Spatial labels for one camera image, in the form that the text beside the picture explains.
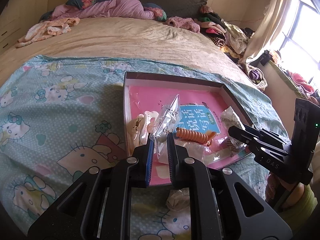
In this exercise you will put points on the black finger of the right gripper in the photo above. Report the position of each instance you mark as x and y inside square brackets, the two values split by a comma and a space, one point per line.
[241, 135]

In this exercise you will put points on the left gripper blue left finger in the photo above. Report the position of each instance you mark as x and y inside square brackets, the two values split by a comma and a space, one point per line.
[149, 160]

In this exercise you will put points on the beige bed cover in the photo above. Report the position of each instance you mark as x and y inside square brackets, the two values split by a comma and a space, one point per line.
[129, 38]

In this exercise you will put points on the peach clothing on bed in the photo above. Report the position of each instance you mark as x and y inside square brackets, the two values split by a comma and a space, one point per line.
[47, 29]

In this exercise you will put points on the crumpled white wrapper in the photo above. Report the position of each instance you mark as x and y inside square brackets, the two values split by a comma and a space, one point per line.
[229, 118]

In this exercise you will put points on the pile of clothes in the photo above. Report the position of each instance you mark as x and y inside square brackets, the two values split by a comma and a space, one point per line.
[230, 38]

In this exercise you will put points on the cream flower hair clip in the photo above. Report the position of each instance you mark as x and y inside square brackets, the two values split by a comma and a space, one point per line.
[138, 129]

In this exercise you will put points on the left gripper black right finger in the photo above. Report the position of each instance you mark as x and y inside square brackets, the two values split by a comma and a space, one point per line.
[172, 157]

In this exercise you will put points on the cream wardrobe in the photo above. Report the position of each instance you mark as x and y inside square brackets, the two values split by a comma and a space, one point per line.
[16, 19]

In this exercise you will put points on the pink children's book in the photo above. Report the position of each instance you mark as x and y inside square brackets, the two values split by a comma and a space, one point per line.
[160, 171]

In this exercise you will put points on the cream curtain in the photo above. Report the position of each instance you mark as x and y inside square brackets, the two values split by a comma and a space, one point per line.
[268, 30]

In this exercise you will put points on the floral bag with clothes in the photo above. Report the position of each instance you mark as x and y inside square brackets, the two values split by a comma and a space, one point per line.
[255, 75]

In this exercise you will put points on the clear bag small earrings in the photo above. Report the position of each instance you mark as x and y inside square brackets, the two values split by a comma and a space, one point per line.
[166, 122]

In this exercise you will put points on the pink fluffy garment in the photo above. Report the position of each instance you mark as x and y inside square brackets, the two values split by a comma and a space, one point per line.
[184, 23]

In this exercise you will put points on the lilac crumpled duvet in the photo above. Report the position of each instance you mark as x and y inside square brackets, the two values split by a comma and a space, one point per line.
[111, 8]

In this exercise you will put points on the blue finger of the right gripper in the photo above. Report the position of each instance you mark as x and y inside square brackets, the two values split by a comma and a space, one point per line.
[252, 130]

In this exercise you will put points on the shallow cardboard box tray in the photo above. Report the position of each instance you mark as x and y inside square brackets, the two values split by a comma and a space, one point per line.
[201, 103]

